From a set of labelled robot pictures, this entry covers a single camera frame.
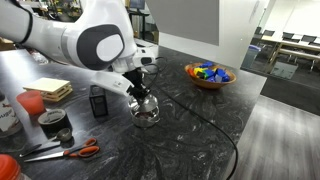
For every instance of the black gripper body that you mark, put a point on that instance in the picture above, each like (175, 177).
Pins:
(137, 89)

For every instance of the silver pot lid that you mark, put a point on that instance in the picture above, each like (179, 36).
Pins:
(146, 104)

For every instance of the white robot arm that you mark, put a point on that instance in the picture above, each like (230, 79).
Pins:
(101, 40)

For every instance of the orange lid creamer bottle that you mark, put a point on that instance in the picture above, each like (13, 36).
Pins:
(10, 169)

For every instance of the silver metal pot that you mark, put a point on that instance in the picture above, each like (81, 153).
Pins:
(145, 119)

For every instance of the colourful toy blocks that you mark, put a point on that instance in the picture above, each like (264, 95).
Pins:
(208, 72)

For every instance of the wooden bowl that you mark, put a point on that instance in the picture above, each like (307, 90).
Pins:
(211, 85)

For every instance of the metal measuring spoon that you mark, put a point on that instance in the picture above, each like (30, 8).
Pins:
(63, 135)

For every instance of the orange plastic cup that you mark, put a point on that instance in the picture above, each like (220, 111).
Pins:
(31, 101)

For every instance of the wooden table background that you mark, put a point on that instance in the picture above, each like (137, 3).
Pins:
(309, 52)

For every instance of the black open cube frame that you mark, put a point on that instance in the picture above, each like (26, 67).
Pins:
(98, 101)

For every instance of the orange handled scissors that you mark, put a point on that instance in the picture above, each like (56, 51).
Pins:
(88, 149)

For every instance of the black duct tape roll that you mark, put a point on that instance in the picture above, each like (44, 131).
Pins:
(54, 120)

